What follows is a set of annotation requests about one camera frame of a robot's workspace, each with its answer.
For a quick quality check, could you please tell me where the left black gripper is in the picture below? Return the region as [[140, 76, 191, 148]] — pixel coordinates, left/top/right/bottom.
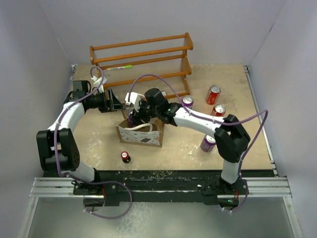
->
[[86, 88, 125, 113]]

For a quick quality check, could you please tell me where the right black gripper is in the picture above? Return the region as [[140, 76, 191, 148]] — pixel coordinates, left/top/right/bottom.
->
[[130, 98, 160, 128]]

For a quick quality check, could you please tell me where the canvas tote bag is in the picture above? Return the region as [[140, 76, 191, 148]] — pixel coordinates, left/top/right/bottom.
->
[[116, 110, 164, 148]]

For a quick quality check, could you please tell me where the purple can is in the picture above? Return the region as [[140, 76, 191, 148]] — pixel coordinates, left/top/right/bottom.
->
[[182, 95, 194, 109], [200, 135, 216, 152], [128, 118, 135, 127]]

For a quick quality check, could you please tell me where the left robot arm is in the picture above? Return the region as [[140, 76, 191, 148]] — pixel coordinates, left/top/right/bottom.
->
[[36, 80, 124, 194]]

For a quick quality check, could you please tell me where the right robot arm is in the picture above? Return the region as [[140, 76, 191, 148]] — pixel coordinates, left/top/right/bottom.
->
[[125, 88, 250, 194]]

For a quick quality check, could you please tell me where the green-capped marker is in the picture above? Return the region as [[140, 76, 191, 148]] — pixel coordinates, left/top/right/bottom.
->
[[106, 64, 133, 71]]

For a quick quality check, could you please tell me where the orange wooden rack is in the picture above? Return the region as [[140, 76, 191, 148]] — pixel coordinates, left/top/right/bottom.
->
[[89, 32, 194, 96]]

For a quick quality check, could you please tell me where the small red-capped dark bottle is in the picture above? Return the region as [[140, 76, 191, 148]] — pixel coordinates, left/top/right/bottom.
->
[[121, 151, 131, 164]]

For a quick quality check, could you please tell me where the red cola can back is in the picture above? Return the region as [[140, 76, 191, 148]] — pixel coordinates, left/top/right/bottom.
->
[[206, 85, 221, 105]]

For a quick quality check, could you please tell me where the red cola can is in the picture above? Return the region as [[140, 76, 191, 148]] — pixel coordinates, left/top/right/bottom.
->
[[211, 104, 226, 117], [206, 85, 221, 105]]

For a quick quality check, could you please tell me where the red cola can front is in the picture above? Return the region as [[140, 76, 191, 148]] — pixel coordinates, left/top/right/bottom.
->
[[211, 104, 226, 117]]

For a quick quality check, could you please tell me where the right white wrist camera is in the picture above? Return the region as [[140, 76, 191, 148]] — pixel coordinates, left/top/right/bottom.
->
[[125, 92, 142, 112]]

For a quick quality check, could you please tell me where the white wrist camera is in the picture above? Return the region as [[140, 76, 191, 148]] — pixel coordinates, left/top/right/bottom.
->
[[125, 92, 142, 112], [91, 76, 107, 93]]

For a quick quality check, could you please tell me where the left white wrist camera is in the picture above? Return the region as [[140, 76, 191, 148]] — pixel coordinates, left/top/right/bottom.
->
[[91, 76, 107, 93]]

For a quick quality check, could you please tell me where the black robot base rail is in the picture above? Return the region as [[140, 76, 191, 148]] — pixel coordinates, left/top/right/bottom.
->
[[43, 169, 275, 207]]

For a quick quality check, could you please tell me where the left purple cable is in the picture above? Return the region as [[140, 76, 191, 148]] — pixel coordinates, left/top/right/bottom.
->
[[54, 65, 133, 220]]

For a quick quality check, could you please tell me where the purple cable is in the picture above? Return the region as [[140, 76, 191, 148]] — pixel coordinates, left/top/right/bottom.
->
[[54, 65, 133, 220], [127, 74, 269, 214]]

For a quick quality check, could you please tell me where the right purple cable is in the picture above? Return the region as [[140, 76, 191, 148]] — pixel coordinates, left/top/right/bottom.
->
[[127, 74, 269, 214]]

